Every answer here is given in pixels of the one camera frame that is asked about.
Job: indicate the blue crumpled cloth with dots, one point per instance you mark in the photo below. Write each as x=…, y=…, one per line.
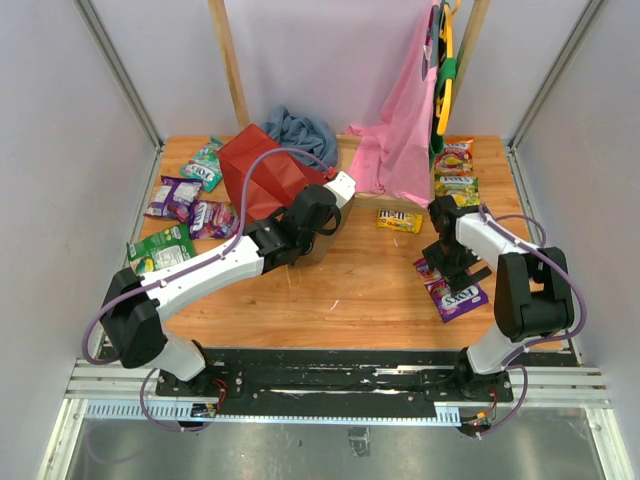
x=305, y=133

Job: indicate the green Fox's candy bag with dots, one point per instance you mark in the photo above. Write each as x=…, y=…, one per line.
x=205, y=166

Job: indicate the pink shirt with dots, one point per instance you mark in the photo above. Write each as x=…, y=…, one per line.
x=393, y=155

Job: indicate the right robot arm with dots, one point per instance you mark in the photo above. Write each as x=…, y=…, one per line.
x=533, y=298

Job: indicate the orange Fox's fruits bag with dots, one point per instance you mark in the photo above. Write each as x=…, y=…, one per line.
x=456, y=158

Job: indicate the yellow hanger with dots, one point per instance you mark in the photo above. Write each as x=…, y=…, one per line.
x=446, y=36

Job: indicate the purple white snack packet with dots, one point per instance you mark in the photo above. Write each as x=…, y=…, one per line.
x=449, y=305

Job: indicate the purple Fox's berries bag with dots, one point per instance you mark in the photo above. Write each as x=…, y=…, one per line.
x=212, y=220

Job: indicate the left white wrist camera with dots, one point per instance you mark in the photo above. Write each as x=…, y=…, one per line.
x=343, y=187

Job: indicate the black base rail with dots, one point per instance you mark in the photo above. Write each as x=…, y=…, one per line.
x=336, y=385

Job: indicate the brown red paper bag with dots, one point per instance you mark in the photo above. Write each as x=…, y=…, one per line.
x=270, y=185

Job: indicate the yellow M&M's packet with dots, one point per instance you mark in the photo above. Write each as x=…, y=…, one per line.
x=399, y=221

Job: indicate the green snack packet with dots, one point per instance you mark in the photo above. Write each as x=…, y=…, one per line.
x=163, y=249

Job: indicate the grey hanger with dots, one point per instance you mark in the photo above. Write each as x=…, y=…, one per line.
x=430, y=47

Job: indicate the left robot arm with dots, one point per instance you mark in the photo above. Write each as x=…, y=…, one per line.
x=136, y=306

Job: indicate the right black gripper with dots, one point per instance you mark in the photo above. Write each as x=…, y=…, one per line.
x=455, y=276

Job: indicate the green hanger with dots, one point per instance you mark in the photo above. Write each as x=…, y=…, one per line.
x=443, y=101

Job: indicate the green yellow Fox's bag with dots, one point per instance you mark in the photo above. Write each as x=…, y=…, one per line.
x=463, y=189

